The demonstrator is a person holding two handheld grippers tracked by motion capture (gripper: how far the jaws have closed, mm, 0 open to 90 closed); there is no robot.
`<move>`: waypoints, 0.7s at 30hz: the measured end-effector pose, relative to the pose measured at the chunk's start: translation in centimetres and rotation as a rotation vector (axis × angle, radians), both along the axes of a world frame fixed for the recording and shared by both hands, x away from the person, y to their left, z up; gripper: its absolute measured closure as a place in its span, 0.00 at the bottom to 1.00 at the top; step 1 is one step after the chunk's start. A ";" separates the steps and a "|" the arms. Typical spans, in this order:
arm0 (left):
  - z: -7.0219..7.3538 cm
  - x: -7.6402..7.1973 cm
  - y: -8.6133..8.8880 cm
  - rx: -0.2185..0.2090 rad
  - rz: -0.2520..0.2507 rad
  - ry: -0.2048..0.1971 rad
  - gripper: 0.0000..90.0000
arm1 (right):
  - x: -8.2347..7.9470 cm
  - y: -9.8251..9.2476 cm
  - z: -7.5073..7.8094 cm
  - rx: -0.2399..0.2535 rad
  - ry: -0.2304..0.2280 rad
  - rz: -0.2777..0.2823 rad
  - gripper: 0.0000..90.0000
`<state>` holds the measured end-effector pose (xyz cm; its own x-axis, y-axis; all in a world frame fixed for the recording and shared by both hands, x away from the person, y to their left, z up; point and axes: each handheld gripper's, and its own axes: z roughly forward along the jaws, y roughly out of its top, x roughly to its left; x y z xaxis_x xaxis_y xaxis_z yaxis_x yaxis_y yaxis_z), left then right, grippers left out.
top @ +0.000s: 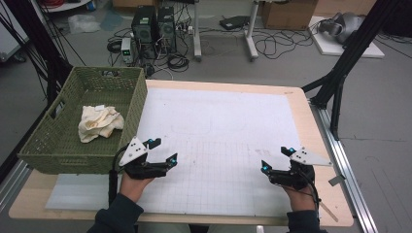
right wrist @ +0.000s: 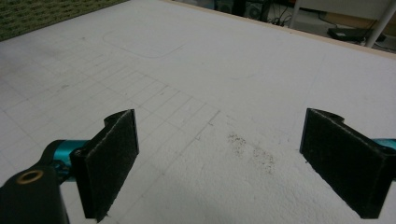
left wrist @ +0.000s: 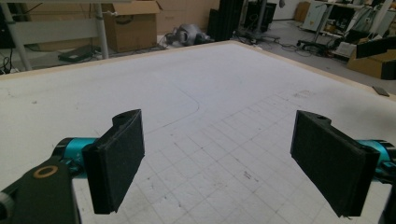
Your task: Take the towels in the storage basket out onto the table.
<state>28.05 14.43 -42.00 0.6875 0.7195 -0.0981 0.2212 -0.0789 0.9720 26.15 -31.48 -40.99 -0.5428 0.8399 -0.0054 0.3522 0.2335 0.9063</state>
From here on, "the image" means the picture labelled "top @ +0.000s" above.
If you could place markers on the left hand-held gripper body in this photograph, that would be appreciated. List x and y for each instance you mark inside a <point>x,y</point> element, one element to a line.
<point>133,152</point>

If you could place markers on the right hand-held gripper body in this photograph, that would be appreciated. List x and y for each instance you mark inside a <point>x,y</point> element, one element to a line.
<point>306,157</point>

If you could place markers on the cream egg print cloth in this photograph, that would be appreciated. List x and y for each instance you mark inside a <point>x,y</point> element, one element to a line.
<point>100,123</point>

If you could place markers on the green woven basket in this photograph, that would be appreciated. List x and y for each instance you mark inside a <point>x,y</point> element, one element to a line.
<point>64,152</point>

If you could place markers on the person's left hand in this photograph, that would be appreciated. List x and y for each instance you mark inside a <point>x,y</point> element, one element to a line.
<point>134,189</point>

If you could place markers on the person's right hand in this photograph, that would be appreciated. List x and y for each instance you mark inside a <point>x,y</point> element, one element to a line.
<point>299,199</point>

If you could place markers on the grey tape piece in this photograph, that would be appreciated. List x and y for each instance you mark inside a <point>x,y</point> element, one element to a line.
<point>336,180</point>

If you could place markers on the white grid mat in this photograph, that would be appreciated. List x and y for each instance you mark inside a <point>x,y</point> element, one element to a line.
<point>220,123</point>

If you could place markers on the person's grey trousers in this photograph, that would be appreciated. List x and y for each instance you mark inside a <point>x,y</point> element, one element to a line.
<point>162,229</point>

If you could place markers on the small grey power supply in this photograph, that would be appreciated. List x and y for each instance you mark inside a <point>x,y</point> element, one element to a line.
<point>126,48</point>

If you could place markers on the white floor board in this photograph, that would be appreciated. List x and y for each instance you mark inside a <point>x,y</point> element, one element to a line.
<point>330,48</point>

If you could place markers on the large black computer tower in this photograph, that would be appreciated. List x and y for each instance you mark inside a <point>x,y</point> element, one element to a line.
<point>144,29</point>

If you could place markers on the narrow black computer tower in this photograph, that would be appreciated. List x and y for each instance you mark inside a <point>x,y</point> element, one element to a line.
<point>166,29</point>

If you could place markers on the white desk leg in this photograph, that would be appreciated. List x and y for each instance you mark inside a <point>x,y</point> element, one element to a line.
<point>251,35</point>
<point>197,32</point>

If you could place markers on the brown cardboard box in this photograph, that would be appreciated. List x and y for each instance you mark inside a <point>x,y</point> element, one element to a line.
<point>288,14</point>

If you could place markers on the clear plastic bag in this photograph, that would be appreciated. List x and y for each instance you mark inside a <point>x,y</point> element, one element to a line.
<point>82,23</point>

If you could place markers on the black flat device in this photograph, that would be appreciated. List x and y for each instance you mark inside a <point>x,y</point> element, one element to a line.
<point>234,22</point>

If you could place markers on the aluminium rail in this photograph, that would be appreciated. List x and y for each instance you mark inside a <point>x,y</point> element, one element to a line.
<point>11,187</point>
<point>346,168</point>

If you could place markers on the black metal frame stand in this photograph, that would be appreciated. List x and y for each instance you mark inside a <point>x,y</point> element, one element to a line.
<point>353,48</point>
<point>39,39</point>

